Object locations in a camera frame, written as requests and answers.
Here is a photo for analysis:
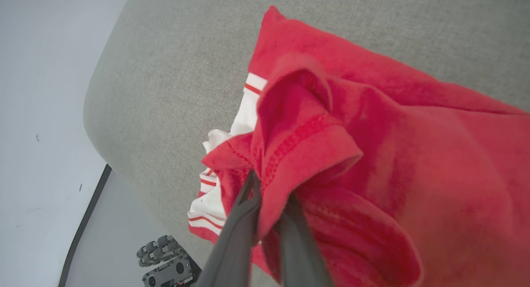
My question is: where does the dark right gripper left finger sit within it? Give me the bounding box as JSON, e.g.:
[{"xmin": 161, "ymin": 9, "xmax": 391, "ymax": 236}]
[{"xmin": 194, "ymin": 169, "xmax": 263, "ymax": 287}]

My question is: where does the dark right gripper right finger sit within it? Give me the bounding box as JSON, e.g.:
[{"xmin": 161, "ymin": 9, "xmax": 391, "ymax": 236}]
[{"xmin": 276, "ymin": 192, "xmax": 334, "ymax": 287}]

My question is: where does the grey fabric sofa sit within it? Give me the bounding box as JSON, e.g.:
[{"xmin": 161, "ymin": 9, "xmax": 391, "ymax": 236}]
[{"xmin": 82, "ymin": 0, "xmax": 530, "ymax": 287}]

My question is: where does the red and white sports shirt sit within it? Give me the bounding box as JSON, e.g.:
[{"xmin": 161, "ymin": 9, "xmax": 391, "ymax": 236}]
[{"xmin": 187, "ymin": 5, "xmax": 530, "ymax": 287}]

